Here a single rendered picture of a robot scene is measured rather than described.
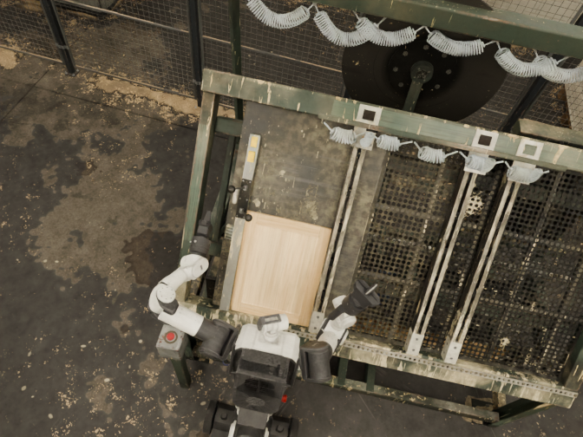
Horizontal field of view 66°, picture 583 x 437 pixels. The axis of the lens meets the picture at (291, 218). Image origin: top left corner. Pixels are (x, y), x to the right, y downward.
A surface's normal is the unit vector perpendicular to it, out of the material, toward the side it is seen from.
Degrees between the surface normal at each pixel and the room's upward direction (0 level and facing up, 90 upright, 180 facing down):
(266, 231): 51
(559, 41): 90
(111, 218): 0
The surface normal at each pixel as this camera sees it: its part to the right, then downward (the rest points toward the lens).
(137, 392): 0.11, -0.56
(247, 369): 0.18, -0.83
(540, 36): -0.18, 0.80
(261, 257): -0.07, 0.28
